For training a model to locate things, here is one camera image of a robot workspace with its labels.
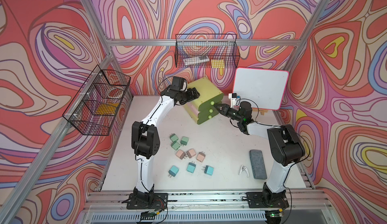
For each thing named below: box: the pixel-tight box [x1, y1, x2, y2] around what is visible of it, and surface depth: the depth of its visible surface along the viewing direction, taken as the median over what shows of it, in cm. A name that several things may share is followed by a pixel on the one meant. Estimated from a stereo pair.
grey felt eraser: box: [248, 149, 268, 180], surface depth 84 cm
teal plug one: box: [168, 165, 180, 178], surface depth 84 cm
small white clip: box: [238, 164, 250, 178], surface depth 84 cm
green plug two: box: [180, 136, 189, 147], surface depth 95 cm
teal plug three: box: [204, 164, 215, 176], surface depth 84 cm
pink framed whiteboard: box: [232, 66, 290, 111], surface depth 103 cm
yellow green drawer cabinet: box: [183, 77, 225, 125], surface depth 93 cm
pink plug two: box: [186, 148, 197, 159], surface depth 90 cm
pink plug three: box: [196, 151, 206, 163], surface depth 89 cm
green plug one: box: [169, 133, 179, 143], surface depth 97 cm
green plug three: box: [170, 141, 181, 151], surface depth 93 cm
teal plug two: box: [186, 161, 197, 174], surface depth 85 cm
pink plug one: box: [175, 149, 186, 160], surface depth 90 cm
